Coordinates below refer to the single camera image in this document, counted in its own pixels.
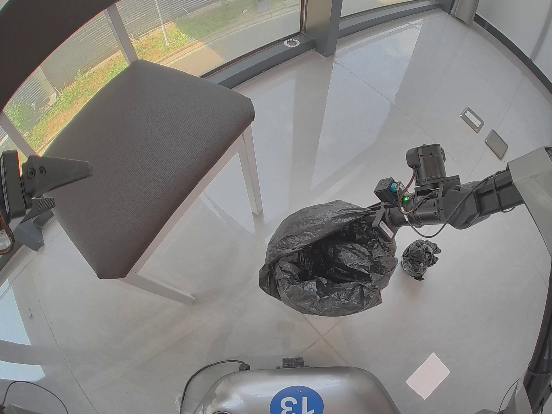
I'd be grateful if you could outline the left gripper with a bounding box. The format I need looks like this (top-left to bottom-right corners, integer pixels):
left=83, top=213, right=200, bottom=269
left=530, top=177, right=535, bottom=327
left=0, top=149, right=94, bottom=224

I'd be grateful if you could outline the crumpled black plastic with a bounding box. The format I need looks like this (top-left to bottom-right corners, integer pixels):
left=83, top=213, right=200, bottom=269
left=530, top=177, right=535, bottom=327
left=400, top=238, right=442, bottom=282

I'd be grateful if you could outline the black plastic bag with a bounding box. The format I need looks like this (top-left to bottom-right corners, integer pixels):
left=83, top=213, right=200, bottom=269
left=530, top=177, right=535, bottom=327
left=258, top=200, right=398, bottom=317

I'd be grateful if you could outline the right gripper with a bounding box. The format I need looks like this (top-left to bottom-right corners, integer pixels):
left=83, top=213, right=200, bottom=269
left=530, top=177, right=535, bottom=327
left=369, top=192, right=445, bottom=245

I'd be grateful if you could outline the black cable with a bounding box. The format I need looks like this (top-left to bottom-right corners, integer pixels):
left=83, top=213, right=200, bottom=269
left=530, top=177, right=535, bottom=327
left=180, top=360, right=252, bottom=409

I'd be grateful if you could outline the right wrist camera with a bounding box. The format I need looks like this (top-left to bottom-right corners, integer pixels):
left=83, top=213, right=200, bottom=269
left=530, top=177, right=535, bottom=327
left=373, top=178, right=406, bottom=208

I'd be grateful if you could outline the grey seat white-legged chair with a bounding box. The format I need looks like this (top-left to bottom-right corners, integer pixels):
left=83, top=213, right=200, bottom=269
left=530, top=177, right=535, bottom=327
left=0, top=0, right=264, bottom=305

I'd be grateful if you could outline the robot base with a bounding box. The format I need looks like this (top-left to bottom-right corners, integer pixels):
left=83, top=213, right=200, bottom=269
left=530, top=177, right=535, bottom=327
left=176, top=356, right=405, bottom=414

